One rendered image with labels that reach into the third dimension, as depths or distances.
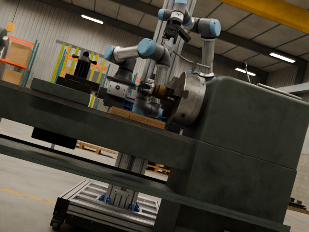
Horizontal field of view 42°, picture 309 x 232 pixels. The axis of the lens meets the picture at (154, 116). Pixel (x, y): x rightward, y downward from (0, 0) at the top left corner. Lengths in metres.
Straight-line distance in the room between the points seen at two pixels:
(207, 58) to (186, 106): 0.78
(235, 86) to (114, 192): 1.35
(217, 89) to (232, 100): 0.11
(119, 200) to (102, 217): 0.36
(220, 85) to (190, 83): 0.17
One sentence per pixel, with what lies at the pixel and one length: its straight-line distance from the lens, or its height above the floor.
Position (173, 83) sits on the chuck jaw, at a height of 1.16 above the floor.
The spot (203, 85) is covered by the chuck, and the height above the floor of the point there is 1.17.
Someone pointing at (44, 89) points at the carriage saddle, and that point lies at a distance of 2.09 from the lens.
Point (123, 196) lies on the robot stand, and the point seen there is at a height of 0.31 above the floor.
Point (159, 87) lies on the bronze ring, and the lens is 2.32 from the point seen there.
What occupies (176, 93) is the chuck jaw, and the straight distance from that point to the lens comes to 2.23.
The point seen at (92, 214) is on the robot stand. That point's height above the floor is 0.18.
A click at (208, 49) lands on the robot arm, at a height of 1.53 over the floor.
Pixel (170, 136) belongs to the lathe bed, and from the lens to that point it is 2.19.
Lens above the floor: 0.77
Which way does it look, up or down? 4 degrees up
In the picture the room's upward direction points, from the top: 17 degrees clockwise
